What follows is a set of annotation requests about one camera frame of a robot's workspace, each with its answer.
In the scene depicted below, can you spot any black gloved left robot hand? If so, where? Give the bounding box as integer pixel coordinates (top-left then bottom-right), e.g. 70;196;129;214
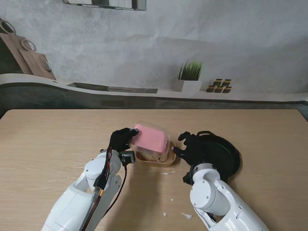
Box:
109;128;140;152

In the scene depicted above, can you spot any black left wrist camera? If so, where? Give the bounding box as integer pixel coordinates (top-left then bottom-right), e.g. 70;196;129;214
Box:
120;151;136;167

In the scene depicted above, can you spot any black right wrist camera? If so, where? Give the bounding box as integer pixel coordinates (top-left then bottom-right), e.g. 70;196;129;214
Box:
182;172;193;186

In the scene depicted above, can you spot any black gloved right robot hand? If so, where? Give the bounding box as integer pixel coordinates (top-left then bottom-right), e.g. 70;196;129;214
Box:
172;131;217;169

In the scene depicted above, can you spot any clear plastic lid pink insert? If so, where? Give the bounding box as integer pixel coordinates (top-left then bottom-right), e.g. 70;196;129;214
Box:
128;123;172;156

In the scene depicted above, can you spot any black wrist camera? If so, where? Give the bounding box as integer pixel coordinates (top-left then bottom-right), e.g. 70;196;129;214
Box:
120;151;136;167
182;172;193;186

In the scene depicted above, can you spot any medium wooden cutting board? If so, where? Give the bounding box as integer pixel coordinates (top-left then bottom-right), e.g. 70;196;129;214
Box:
18;38;56;80

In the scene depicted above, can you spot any small wooden cutting board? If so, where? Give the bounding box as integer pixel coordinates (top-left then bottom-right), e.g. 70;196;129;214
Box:
39;59;57;80

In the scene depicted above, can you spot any black red left arm cable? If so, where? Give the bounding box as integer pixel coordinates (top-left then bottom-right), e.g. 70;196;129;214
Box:
81;148;128;231

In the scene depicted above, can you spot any large wooden cutting board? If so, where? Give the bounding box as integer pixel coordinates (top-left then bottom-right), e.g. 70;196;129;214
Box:
0;18;33;75

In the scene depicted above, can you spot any green grass plant white pot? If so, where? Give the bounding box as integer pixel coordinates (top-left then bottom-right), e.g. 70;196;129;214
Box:
173;60;203;92

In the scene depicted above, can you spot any black cast iron skillet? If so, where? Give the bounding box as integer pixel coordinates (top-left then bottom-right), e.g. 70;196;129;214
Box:
192;130;241;180

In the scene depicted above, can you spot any brown paper food container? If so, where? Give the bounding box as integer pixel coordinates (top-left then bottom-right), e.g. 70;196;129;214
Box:
134;141;176;168

